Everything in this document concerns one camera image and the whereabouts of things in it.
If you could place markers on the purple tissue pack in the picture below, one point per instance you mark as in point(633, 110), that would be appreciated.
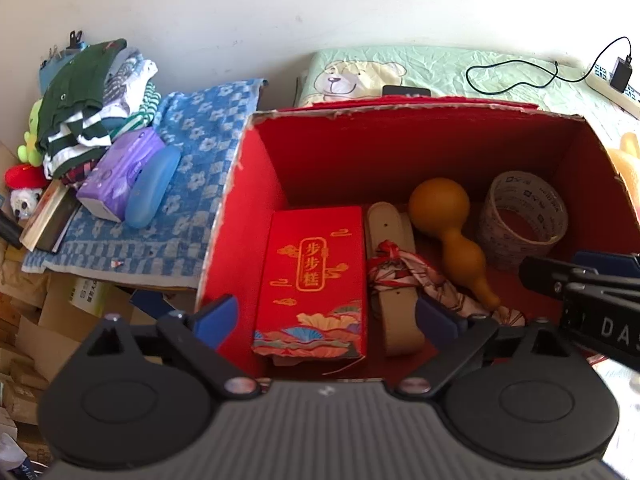
point(115, 170)

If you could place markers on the black clip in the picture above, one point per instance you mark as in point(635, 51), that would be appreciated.
point(75, 42)

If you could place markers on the panda plush toy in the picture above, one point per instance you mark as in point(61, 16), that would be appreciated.
point(25, 200)

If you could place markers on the black charger plug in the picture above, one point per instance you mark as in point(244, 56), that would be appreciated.
point(621, 75)

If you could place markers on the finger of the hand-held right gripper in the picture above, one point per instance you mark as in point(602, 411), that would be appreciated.
point(610, 262)
point(550, 275)

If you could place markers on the pile of cardboard boxes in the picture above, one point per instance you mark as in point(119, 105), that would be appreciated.
point(55, 320)

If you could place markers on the green plush toy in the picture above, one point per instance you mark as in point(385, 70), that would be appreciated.
point(31, 130)

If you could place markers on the brown dried gourd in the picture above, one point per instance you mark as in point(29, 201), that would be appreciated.
point(440, 205)

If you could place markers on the red cardboard box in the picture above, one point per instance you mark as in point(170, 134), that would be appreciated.
point(380, 160)

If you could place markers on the red patterned silk scarf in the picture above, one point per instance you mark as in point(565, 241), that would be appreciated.
point(400, 270)

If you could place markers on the blue bag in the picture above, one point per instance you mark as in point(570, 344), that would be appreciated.
point(150, 302)

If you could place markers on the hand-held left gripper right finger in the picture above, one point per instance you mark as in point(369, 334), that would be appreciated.
point(435, 317)

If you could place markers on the red patterned gift box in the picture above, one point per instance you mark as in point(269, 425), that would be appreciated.
point(280, 240)

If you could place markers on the black phone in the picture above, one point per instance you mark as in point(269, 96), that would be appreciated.
point(405, 91)

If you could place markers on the folded striped clothes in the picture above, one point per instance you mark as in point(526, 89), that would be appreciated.
point(135, 80)

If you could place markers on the light blue garment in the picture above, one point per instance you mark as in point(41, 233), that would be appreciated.
point(52, 72)

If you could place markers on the blue glasses case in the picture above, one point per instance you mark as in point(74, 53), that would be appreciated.
point(150, 190)

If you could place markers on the red plush toy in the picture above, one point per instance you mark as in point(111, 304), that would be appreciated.
point(22, 176)

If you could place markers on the stack of books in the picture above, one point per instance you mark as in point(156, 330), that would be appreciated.
point(50, 220)

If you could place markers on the dark green garment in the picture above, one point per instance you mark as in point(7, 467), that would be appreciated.
point(75, 80)

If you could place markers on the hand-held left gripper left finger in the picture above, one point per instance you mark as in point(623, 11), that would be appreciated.
point(220, 320)

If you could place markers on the white power strip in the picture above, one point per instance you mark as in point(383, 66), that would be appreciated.
point(607, 87)

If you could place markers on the beige leather belt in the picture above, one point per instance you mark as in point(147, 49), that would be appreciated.
point(390, 225)

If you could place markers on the blue checked towel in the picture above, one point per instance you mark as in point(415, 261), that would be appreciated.
point(200, 160)

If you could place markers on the green bear print blanket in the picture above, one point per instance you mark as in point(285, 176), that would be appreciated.
point(450, 67)

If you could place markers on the printed packing tape roll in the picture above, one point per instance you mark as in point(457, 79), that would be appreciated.
point(492, 240)

